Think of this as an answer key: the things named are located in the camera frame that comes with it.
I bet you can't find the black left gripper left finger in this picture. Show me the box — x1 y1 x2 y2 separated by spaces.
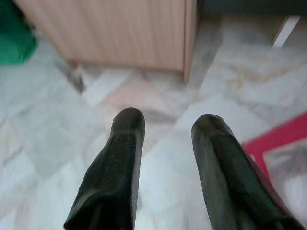
63 107 146 230

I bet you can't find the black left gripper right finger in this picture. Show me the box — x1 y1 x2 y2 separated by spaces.
191 114 307 230

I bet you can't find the red plastic stool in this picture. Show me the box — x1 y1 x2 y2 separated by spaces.
241 111 307 211

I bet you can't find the light wooden cabinet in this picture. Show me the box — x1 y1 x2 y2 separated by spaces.
13 0 199 83

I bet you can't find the white furniture leg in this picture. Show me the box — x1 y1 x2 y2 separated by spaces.
272 15 302 49

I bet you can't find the green cloth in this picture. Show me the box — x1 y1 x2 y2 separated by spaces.
0 0 39 66

